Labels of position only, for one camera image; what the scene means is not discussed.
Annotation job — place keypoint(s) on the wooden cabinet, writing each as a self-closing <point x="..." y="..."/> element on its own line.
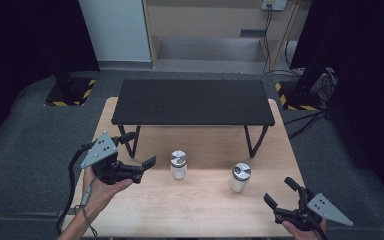
<point x="210" y="20"/>

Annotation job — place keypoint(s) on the person's left hand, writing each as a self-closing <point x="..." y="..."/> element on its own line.
<point x="98" y="195"/>

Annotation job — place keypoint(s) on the white wall socket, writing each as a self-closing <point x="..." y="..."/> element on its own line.
<point x="274" y="4"/>

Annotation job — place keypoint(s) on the black stand base striped edge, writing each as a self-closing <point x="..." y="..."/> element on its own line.
<point x="300" y="101"/>
<point x="76" y="95"/>

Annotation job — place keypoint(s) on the dark curtain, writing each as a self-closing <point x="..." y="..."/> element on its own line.
<point x="20" y="50"/>
<point x="366" y="66"/>

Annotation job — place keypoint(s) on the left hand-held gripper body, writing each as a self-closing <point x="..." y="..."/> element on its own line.
<point x="104" y="150"/>

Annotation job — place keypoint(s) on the person's right hand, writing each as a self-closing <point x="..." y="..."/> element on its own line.
<point x="305" y="235"/>

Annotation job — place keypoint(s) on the white jar with silver lid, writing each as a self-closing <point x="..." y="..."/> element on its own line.
<point x="178" y="168"/>
<point x="239" y="180"/>

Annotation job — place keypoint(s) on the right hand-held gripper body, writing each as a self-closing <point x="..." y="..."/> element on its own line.
<point x="325" y="208"/>

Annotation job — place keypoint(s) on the white panel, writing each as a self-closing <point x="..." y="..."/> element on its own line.
<point x="116" y="30"/>

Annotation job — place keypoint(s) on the black rack with metal legs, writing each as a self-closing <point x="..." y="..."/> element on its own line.
<point x="193" y="101"/>

